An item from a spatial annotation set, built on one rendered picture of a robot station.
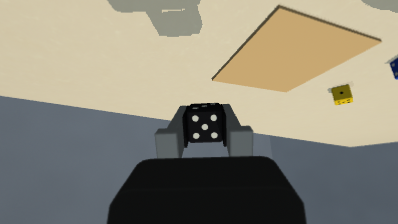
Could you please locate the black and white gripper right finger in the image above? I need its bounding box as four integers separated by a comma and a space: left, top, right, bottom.
220, 104, 253, 157

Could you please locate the black die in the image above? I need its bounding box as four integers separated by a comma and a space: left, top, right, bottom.
187, 103, 222, 143

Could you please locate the yellow die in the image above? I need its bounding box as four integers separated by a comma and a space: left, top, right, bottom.
331, 85, 353, 105

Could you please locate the blue die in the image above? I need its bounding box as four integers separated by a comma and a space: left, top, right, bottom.
390, 58, 398, 80

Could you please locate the tan square mat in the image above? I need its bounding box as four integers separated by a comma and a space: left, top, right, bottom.
212, 5, 382, 92

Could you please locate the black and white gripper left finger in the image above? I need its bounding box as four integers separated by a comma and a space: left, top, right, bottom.
155, 105, 189, 159

